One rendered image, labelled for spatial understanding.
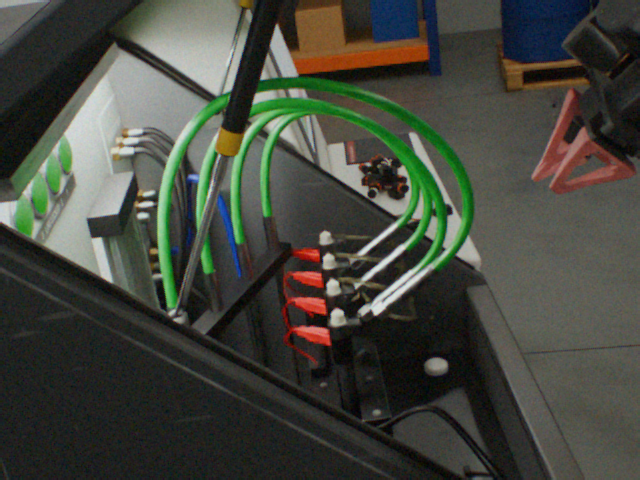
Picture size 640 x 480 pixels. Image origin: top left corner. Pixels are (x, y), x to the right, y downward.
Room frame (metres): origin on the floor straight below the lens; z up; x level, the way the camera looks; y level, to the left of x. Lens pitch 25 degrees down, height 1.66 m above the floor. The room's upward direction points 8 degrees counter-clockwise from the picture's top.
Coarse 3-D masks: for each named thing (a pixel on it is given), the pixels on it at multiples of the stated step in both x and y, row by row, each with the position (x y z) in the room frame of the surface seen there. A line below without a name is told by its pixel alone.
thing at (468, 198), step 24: (360, 96) 0.93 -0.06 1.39; (192, 120) 0.93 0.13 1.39; (408, 120) 0.93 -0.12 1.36; (432, 144) 0.93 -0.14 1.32; (168, 168) 0.93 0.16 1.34; (456, 168) 0.93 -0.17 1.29; (168, 192) 0.93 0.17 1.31; (168, 216) 0.93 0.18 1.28; (168, 240) 0.93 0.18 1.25; (456, 240) 0.93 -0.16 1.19; (168, 264) 0.93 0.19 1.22; (432, 264) 0.93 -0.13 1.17; (168, 288) 0.93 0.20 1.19; (168, 312) 0.93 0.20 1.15
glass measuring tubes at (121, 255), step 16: (112, 176) 1.07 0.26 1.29; (128, 176) 1.06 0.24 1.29; (112, 192) 1.01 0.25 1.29; (128, 192) 1.02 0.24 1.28; (96, 208) 0.96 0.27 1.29; (112, 208) 0.96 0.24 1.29; (128, 208) 1.00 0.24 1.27; (96, 224) 0.94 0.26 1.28; (112, 224) 0.94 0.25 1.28; (128, 224) 1.02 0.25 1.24; (96, 240) 0.94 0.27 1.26; (112, 240) 0.95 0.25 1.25; (128, 240) 0.99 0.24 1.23; (96, 256) 0.94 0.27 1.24; (112, 256) 0.96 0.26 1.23; (128, 256) 0.99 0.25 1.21; (144, 256) 1.06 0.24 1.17; (112, 272) 0.95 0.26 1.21; (128, 272) 0.95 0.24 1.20; (144, 272) 1.03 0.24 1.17; (128, 288) 0.95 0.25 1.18; (144, 288) 1.02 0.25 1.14
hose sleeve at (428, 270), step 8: (424, 272) 0.93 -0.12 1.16; (432, 272) 0.92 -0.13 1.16; (416, 280) 0.93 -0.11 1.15; (424, 280) 0.92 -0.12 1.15; (400, 288) 0.93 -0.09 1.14; (408, 288) 0.93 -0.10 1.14; (416, 288) 0.92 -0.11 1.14; (392, 296) 0.93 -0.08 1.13; (400, 296) 0.92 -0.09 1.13; (408, 296) 0.92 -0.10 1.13; (384, 304) 0.93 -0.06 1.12; (392, 304) 0.92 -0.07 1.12; (400, 304) 0.93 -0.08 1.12
